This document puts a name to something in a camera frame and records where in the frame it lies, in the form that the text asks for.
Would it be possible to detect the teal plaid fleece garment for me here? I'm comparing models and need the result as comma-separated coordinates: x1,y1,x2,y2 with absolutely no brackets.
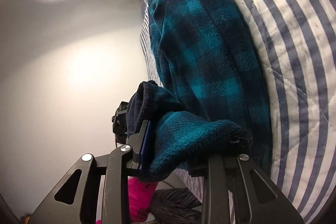
125,0,272,184

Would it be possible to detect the grey white striped quilt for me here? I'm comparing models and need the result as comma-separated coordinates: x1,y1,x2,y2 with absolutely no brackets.
139,0,336,220

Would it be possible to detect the pink cloth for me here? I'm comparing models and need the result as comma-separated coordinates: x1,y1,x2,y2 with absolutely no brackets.
96,176,159,224

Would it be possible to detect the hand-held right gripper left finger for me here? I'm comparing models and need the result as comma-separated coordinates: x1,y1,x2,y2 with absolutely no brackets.
28,120,153,224

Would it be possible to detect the zebra striped cloth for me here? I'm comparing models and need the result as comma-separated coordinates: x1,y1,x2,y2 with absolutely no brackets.
150,188,208,224

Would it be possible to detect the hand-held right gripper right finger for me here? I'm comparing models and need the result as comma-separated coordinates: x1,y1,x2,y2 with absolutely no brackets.
189,153,305,224

